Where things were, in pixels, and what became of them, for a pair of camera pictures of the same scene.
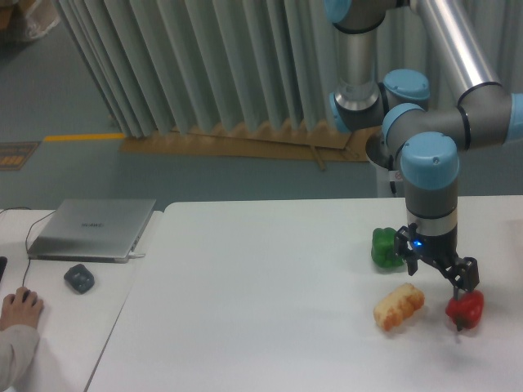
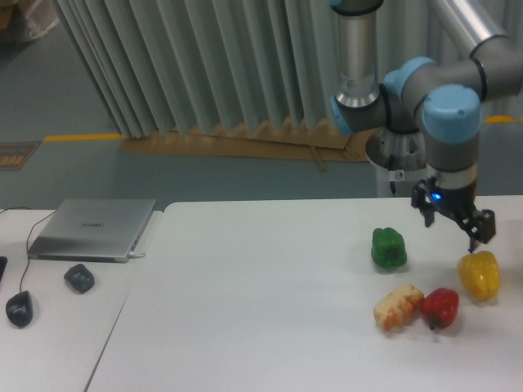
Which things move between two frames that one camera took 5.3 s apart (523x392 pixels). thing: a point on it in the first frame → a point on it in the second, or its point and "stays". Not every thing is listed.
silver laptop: x=92 y=230 stays
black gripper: x=442 y=251 → x=480 y=226
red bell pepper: x=468 y=308 → x=440 y=307
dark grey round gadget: x=81 y=278 stays
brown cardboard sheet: x=346 y=144 stays
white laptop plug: x=135 y=256 stays
